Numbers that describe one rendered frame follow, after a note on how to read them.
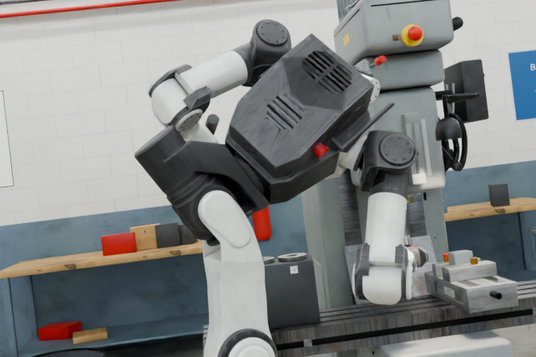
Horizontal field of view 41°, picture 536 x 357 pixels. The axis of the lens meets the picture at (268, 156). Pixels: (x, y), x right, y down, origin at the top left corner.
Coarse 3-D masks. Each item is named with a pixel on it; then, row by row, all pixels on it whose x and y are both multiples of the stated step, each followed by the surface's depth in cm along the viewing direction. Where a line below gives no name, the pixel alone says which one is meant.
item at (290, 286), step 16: (288, 256) 219; (304, 256) 215; (272, 272) 212; (288, 272) 211; (304, 272) 211; (272, 288) 212; (288, 288) 211; (304, 288) 211; (272, 304) 211; (288, 304) 211; (304, 304) 211; (272, 320) 211; (288, 320) 211; (304, 320) 211; (320, 320) 211
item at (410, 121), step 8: (416, 112) 209; (408, 120) 208; (416, 120) 209; (408, 128) 209; (416, 128) 209; (416, 136) 209; (416, 144) 209; (416, 160) 208; (416, 168) 208; (416, 176) 208; (424, 176) 208; (416, 184) 208
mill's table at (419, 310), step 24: (528, 288) 224; (336, 312) 222; (360, 312) 218; (384, 312) 214; (408, 312) 210; (432, 312) 209; (456, 312) 210; (480, 312) 210; (504, 312) 211; (528, 312) 211; (288, 336) 206; (312, 336) 206; (336, 336) 207; (360, 336) 207; (384, 336) 208; (408, 336) 208; (432, 336) 209
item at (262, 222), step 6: (264, 210) 624; (258, 216) 623; (264, 216) 623; (258, 222) 623; (264, 222) 623; (258, 228) 623; (264, 228) 623; (270, 228) 628; (258, 234) 623; (264, 234) 622; (270, 234) 626; (258, 240) 627
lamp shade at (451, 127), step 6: (444, 120) 196; (450, 120) 196; (456, 120) 196; (438, 126) 197; (444, 126) 195; (450, 126) 195; (456, 126) 195; (438, 132) 197; (444, 132) 195; (450, 132) 195; (456, 132) 195; (438, 138) 197; (444, 138) 195; (450, 138) 195; (456, 138) 195
